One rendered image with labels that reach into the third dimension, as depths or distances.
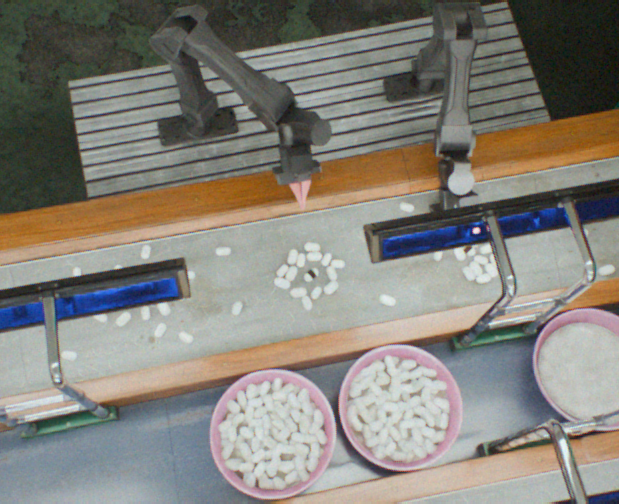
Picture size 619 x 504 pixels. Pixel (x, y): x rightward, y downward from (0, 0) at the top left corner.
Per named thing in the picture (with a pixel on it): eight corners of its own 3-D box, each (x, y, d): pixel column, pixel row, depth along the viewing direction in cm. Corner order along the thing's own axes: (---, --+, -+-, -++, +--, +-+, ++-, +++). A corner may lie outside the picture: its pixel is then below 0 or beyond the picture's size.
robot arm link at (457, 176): (482, 194, 170) (486, 139, 166) (442, 195, 170) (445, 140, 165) (468, 179, 181) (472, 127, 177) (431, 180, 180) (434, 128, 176)
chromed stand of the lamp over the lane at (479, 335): (430, 277, 190) (475, 204, 148) (510, 262, 192) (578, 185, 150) (451, 353, 184) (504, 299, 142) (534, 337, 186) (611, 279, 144)
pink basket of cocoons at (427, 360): (313, 393, 179) (315, 386, 171) (407, 332, 185) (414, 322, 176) (380, 498, 173) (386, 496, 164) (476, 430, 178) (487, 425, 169)
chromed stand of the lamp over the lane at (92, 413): (19, 355, 180) (-62, 300, 138) (110, 338, 182) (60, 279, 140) (25, 440, 174) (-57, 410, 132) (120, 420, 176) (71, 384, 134)
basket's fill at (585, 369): (519, 336, 185) (526, 330, 180) (611, 319, 188) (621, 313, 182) (549, 433, 178) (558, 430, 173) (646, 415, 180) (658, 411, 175)
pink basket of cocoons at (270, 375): (204, 390, 179) (200, 382, 170) (319, 367, 182) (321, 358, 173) (223, 513, 170) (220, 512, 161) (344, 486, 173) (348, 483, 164)
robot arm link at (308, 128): (340, 125, 165) (312, 83, 158) (317, 155, 162) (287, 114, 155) (305, 122, 173) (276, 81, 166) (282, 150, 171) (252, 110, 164)
